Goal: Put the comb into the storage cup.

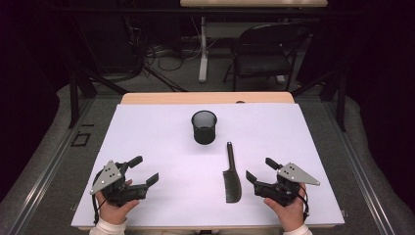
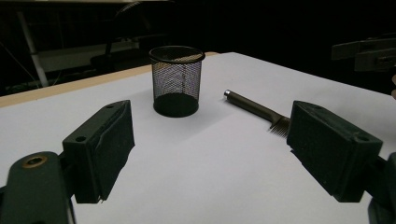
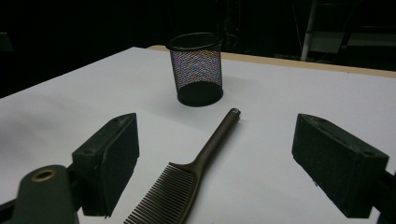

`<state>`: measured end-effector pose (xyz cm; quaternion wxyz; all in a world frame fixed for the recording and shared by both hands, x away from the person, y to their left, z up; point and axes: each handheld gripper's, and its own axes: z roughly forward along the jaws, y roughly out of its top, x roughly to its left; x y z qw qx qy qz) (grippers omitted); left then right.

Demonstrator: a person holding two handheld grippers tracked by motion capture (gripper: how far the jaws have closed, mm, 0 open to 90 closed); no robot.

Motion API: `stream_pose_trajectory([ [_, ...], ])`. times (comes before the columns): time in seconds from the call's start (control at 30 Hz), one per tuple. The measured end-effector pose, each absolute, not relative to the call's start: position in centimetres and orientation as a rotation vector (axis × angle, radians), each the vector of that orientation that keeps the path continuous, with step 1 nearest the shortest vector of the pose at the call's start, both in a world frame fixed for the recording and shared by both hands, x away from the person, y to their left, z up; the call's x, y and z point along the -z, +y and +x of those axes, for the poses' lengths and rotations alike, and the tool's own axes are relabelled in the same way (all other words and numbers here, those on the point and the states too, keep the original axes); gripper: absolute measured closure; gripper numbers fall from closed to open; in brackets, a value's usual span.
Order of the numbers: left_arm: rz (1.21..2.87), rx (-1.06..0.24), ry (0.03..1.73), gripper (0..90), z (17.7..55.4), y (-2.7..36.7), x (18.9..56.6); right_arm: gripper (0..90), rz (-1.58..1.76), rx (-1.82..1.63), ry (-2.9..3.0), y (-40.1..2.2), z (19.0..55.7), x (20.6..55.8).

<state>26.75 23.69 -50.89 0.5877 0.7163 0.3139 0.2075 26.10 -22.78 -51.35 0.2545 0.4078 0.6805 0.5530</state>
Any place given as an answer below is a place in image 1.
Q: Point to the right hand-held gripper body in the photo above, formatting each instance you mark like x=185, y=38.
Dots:
x=295, y=174

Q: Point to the grey metal floor rail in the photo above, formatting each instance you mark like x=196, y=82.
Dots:
x=39, y=182
x=362, y=182

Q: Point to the black mesh pen cup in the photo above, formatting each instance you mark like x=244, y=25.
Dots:
x=204, y=133

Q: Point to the dark table grommet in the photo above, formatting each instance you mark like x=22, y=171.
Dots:
x=240, y=102

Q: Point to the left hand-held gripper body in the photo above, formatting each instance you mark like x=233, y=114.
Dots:
x=107, y=178

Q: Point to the white-legged desk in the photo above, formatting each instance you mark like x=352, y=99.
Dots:
x=254, y=3

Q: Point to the black comb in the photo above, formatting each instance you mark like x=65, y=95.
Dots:
x=232, y=187

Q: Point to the black folding chair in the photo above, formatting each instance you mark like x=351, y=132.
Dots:
x=261, y=65

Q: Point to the light wooden table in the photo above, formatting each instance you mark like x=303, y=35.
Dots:
x=195, y=98

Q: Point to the person's left hand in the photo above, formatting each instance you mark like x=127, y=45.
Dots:
x=112, y=213

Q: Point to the white table cover board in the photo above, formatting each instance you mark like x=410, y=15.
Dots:
x=169, y=137

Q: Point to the person's right hand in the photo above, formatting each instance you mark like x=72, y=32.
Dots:
x=292, y=215

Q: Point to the black metal frame stand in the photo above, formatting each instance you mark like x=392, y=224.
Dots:
x=341, y=104
x=74, y=98

